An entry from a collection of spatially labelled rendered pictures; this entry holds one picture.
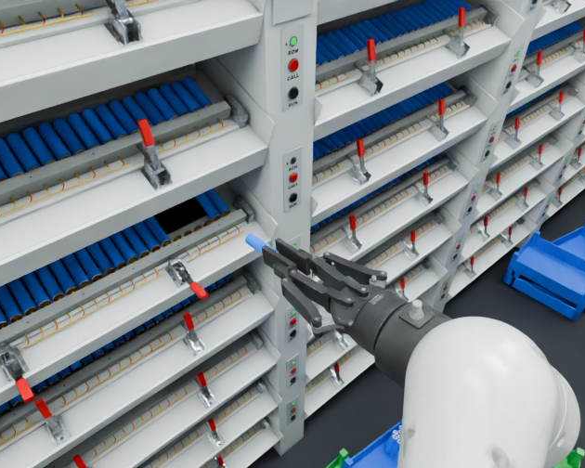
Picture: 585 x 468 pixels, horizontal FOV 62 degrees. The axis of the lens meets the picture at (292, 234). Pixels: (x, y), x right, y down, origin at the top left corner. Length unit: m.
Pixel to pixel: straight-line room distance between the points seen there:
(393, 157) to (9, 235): 0.77
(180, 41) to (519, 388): 0.50
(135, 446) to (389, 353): 0.71
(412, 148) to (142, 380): 0.75
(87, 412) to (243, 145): 0.53
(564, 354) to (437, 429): 1.72
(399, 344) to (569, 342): 1.61
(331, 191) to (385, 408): 0.94
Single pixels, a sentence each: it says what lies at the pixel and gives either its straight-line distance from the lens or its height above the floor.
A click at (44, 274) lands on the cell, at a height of 0.96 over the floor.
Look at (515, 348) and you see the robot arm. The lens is 0.38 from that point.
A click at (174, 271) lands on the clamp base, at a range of 0.82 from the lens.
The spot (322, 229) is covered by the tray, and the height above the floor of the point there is 0.76.
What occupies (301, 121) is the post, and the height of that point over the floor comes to 1.12.
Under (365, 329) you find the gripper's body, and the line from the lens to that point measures 0.57.
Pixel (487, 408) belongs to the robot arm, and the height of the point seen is 1.21.
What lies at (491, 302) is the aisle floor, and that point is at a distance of 2.12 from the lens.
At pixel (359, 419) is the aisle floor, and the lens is 1.71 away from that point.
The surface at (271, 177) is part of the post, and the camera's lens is 0.81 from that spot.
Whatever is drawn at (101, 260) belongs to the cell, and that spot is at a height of 0.96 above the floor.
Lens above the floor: 1.50
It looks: 42 degrees down
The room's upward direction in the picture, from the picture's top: straight up
